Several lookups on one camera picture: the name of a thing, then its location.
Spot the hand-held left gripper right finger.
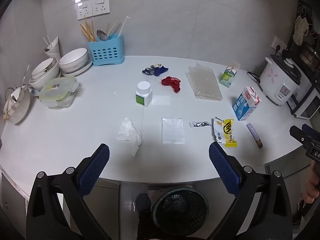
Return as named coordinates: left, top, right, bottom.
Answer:
left=209, top=142, right=293, bottom=240

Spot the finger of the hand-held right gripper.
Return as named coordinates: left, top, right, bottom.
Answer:
left=301, top=123, right=320, bottom=141
left=289, top=125, right=307, bottom=145

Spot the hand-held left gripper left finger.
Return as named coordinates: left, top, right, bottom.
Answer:
left=26, top=143, right=113, bottom=240

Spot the yellow snack packet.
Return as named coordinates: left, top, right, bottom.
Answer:
left=213, top=117, right=238, bottom=148

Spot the purple wrapper strip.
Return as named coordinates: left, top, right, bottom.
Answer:
left=246, top=123, right=264, bottom=149

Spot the white tissue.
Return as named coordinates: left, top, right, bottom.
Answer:
left=116, top=117, right=143, bottom=157

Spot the small silver wrapper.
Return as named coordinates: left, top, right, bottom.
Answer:
left=189, top=121, right=212, bottom=129

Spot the blue white milk carton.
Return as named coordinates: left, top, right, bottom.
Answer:
left=232, top=86, right=262, bottom=121

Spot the clear plastic bag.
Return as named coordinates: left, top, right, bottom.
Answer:
left=161, top=117, right=186, bottom=144

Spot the dark green trash basket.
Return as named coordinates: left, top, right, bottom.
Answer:
left=151, top=186, right=210, bottom=240

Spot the white pill bottle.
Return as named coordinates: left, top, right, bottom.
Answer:
left=135, top=81, right=153, bottom=107

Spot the small green carton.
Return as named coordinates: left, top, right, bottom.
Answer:
left=219, top=61, right=241, bottom=88

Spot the red mesh net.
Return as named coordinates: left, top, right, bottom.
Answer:
left=161, top=76, right=182, bottom=94

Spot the person's right hand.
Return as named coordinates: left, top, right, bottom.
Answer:
left=301, top=160, right=320, bottom=204

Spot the white box appliance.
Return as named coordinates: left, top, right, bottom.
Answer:
left=287, top=67, right=316, bottom=113

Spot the white rice cooker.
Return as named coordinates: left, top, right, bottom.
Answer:
left=259, top=54, right=302, bottom=106

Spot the person's dark shoe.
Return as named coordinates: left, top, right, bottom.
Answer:
left=135, top=193, right=152, bottom=216

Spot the black bin liner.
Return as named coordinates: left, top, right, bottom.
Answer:
left=159, top=193, right=187, bottom=214

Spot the person's leg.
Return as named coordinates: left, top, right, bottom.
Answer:
left=136, top=210, right=162, bottom=240

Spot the bubble wrap sheet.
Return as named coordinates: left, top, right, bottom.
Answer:
left=184, top=63, right=223, bottom=102

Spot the glass container green lid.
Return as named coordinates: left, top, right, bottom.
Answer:
left=39, top=76, right=80, bottom=109

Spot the beige base cabinet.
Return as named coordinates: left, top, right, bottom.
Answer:
left=0, top=166, right=122, bottom=240

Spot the stack of white bowls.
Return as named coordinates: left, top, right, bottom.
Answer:
left=61, top=55, right=94, bottom=77

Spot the white rimmed bowl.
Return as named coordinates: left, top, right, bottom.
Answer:
left=31, top=58, right=60, bottom=80
left=29, top=74, right=61, bottom=91

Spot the white bowl at left edge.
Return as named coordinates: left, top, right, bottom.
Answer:
left=3, top=85, right=31, bottom=125

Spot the cream hanging cloth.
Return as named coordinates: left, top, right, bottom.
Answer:
left=293, top=16, right=311, bottom=46

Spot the large white bowl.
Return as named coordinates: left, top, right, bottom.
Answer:
left=59, top=48, right=89, bottom=71

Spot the blue foil wrapper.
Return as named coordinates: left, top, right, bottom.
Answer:
left=142, top=64, right=170, bottom=77

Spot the blue utensil holder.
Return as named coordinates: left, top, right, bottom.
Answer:
left=87, top=33, right=125, bottom=67

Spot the metal spoon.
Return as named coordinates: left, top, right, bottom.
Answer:
left=96, top=29, right=110, bottom=41

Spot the bundle of wooden chopsticks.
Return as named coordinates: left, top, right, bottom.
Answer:
left=79, top=15, right=97, bottom=43

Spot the long white plastic stick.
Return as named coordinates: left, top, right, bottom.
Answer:
left=117, top=16, right=131, bottom=38
left=107, top=17, right=120, bottom=37

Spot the black power cable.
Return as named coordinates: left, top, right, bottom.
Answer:
left=247, top=71, right=262, bottom=84

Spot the dark wall rack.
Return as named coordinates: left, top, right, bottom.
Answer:
left=286, top=0, right=320, bottom=65

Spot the white wall socket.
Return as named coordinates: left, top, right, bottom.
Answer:
left=92, top=0, right=111, bottom=17
left=77, top=1, right=94, bottom=21
left=271, top=36, right=288, bottom=53

